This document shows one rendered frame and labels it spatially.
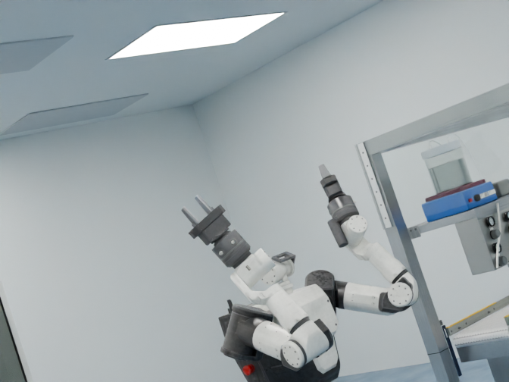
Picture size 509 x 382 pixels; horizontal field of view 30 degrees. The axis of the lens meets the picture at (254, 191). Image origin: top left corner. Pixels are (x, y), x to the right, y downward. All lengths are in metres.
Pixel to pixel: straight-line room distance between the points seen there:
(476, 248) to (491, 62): 3.82
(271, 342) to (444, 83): 4.99
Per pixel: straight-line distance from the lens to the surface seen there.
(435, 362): 3.71
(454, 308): 7.86
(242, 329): 2.77
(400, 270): 3.08
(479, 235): 3.51
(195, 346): 8.81
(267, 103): 8.69
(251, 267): 2.63
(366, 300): 3.10
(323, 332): 2.60
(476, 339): 3.66
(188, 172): 9.17
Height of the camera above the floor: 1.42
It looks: 3 degrees up
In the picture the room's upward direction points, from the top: 19 degrees counter-clockwise
